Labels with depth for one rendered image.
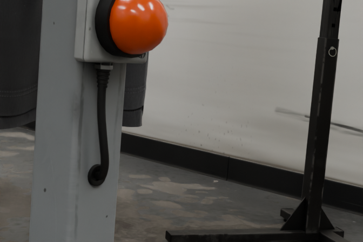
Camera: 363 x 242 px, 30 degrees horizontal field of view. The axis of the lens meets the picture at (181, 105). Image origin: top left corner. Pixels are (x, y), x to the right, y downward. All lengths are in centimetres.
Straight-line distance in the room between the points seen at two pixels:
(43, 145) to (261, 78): 251
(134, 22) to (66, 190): 11
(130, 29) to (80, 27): 3
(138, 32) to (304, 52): 243
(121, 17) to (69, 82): 6
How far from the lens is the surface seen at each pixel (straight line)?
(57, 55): 41
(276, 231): 221
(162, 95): 327
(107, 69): 40
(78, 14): 39
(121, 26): 38
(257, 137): 293
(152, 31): 38
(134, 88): 83
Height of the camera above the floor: 65
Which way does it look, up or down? 6 degrees down
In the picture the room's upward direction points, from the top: 5 degrees clockwise
